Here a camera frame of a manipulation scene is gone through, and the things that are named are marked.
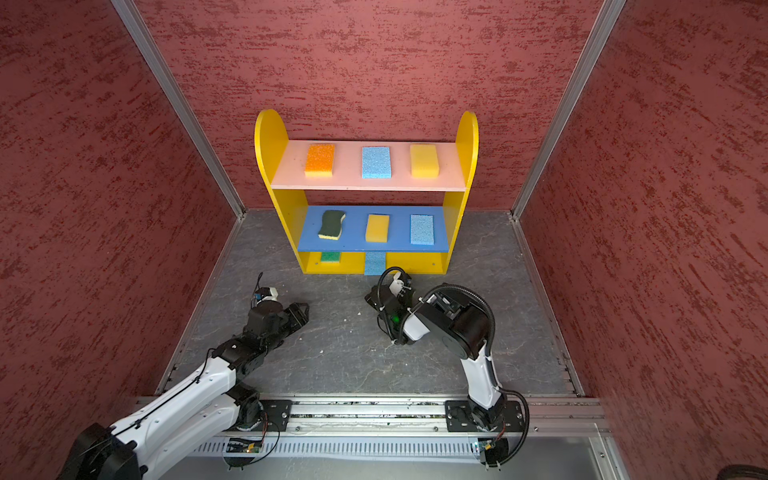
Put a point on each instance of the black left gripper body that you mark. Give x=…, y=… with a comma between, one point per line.
x=290, y=321

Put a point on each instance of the bright green yellow sponge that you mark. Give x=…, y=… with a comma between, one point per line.
x=330, y=257

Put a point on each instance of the perforated metal vent strip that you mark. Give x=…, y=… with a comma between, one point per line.
x=460, y=449

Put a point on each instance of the blue sponge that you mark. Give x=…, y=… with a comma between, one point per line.
x=422, y=230
x=376, y=162
x=375, y=263

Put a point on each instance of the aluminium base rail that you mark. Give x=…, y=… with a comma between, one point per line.
x=424, y=415

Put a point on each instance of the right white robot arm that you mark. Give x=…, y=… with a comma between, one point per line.
x=463, y=322

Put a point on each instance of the orange sponge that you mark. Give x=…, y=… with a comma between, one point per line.
x=319, y=161

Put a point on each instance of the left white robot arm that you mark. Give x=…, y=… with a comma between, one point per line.
x=213, y=399

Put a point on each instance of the yellow wooden two-tier shelf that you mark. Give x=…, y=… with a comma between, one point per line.
x=281, y=162

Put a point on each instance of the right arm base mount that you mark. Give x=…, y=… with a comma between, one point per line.
x=466, y=416

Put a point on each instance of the aluminium corner post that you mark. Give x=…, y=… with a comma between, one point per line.
x=600, y=32
x=135, y=25

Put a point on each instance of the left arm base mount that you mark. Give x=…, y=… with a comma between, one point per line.
x=265, y=415

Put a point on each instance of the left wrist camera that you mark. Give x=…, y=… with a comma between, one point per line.
x=263, y=294

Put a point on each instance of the left aluminium corner post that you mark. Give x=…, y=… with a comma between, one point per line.
x=135, y=25

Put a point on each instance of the right aluminium corner post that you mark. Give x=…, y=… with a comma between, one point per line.
x=600, y=32

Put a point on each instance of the yellow sponge front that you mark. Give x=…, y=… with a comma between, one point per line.
x=377, y=228

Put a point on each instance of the dark green wavy sponge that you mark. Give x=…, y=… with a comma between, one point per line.
x=331, y=224

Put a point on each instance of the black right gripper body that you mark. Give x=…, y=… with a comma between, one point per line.
x=372, y=301

